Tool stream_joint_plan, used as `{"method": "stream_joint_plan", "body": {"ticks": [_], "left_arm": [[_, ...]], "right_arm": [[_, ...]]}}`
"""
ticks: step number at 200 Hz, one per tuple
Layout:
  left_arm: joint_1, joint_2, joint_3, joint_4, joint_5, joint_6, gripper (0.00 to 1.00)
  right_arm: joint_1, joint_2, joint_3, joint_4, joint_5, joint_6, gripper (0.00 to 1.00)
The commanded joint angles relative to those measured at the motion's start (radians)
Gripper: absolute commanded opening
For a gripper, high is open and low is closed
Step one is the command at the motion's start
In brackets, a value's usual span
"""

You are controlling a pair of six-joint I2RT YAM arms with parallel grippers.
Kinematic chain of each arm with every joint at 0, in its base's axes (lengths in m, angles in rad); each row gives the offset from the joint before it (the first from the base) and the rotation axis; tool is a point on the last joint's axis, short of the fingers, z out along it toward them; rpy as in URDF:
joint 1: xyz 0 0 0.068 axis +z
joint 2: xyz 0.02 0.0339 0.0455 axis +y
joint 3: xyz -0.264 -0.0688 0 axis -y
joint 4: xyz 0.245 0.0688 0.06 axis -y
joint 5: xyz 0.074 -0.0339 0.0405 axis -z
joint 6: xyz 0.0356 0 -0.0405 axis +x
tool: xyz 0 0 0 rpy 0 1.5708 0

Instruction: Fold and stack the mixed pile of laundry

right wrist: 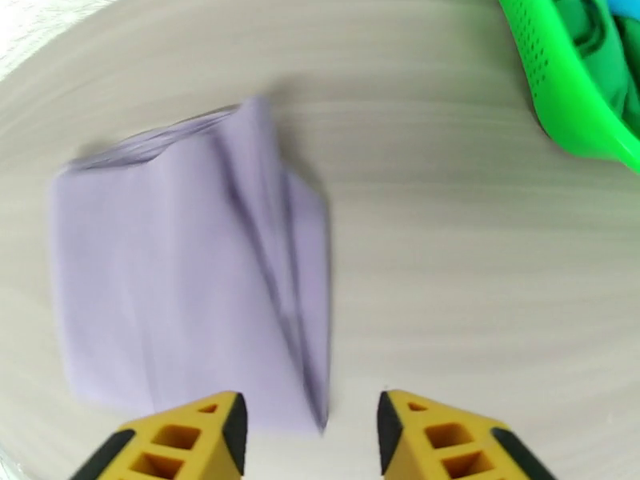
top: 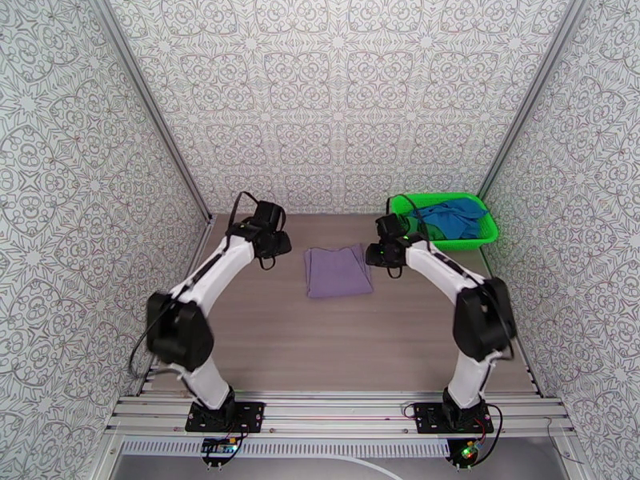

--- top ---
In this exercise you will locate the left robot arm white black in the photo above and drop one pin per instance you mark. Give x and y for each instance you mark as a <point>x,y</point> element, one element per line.
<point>215,273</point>

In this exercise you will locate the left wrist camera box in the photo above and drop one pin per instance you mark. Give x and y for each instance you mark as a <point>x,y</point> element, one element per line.
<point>270,213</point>

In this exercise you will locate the aluminium rail frame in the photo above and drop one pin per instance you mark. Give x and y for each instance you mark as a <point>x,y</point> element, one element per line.
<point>340,411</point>

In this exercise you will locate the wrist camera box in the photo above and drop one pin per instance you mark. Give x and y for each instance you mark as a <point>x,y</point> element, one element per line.
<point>270,213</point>
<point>391,224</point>

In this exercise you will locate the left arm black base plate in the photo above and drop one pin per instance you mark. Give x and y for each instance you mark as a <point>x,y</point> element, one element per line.
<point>250,418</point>

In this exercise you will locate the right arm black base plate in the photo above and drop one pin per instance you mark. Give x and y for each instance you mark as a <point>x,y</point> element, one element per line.
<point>427,418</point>

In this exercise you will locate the lavender purple shirt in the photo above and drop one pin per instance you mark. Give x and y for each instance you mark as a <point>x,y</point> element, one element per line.
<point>337,271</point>

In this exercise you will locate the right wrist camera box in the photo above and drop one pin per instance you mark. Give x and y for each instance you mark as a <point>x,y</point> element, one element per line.
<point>391,224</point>

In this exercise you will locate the circuit board with green light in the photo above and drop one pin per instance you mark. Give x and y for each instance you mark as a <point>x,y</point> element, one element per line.
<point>470,452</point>

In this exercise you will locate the circuit board with blue parts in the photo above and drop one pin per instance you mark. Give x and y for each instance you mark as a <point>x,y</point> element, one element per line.
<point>219,447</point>

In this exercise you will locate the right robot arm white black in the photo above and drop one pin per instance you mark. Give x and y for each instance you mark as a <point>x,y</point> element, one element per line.
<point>450,273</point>

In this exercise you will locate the blue t-shirt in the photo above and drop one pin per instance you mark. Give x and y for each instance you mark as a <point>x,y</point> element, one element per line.
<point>450,216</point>

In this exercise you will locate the aluminium corner post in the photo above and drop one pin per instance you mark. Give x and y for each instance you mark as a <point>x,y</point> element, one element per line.
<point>530,93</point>
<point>150,103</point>

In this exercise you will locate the green plastic laundry basket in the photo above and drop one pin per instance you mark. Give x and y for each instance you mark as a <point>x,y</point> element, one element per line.
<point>470,243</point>

